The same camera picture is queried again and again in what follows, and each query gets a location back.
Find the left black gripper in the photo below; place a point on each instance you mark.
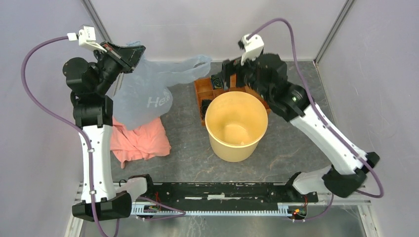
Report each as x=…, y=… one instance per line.
x=130, y=56

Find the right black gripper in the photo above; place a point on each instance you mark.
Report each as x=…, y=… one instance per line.
x=233, y=66

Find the orange wooden divided tray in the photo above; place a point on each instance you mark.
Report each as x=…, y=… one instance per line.
x=204, y=90

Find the translucent blue plastic trash bag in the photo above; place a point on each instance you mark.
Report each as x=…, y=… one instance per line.
x=144, y=94

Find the yellow plastic trash bin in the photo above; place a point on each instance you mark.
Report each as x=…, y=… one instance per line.
x=236, y=122

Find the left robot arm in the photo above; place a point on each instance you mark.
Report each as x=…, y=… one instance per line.
x=93, y=117

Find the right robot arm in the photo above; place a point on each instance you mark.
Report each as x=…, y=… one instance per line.
x=349, y=164

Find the black rolled tie left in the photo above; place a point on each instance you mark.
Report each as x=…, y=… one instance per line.
x=204, y=106

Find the pink cloth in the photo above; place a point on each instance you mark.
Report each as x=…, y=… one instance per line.
x=144, y=142

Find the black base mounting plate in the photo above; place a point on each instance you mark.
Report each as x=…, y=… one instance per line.
x=212, y=196

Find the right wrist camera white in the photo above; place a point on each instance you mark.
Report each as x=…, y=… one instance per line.
x=252, y=47

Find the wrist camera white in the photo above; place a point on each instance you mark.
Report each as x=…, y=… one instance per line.
x=252, y=47
x=86, y=38

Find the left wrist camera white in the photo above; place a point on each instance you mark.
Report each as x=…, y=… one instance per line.
x=86, y=38

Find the white slotted cable duct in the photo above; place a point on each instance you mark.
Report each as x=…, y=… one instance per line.
x=147, y=209

